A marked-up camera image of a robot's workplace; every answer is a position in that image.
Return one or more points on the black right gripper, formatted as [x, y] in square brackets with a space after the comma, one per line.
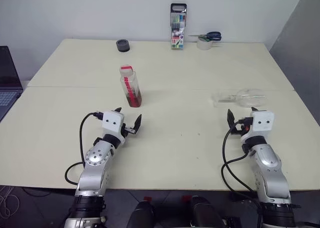
[240, 130]

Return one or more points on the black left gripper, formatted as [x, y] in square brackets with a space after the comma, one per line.
[128, 130]

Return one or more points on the bottle with red liquid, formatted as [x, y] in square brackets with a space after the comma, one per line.
[133, 95]

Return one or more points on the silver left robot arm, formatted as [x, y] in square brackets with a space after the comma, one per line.
[95, 157]

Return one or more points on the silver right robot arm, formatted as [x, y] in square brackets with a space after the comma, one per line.
[268, 160]

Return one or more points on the white bottle cap red tape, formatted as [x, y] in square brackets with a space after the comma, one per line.
[126, 70]

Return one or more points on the black round lid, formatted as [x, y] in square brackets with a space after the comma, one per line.
[122, 46]

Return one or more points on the clear tape roll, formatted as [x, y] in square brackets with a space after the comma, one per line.
[204, 45]

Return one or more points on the small red tab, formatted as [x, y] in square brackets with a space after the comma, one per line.
[148, 198]

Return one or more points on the marker pen pack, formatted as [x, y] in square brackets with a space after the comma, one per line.
[178, 37]

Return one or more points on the dark rounded shape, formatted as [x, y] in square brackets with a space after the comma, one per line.
[141, 215]
[205, 213]

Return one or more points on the dark laptop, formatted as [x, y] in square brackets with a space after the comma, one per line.
[7, 72]

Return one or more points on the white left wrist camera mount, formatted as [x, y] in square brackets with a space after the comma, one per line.
[112, 120]

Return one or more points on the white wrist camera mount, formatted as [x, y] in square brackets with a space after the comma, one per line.
[112, 120]
[262, 121]

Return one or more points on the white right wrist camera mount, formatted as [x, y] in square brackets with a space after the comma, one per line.
[262, 121]

